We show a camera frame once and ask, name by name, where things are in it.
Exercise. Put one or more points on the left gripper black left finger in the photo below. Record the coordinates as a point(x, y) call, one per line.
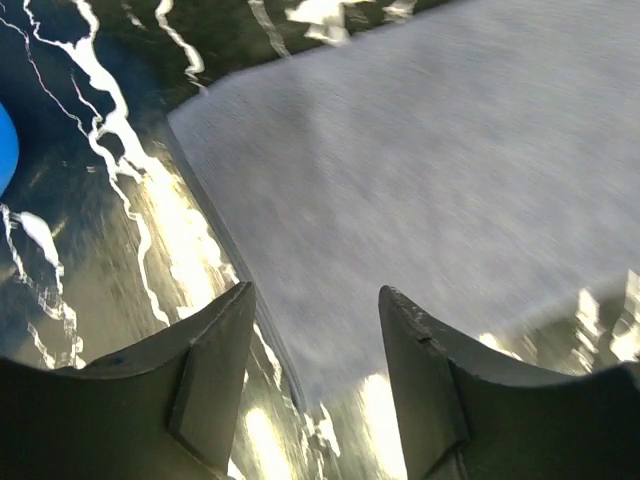
point(163, 408)

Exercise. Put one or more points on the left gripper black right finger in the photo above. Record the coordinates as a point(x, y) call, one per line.
point(466, 411)

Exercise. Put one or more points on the dark grey-blue towel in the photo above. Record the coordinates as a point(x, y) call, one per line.
point(482, 158)

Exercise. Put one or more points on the blue plastic bin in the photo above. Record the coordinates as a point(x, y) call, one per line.
point(9, 149)

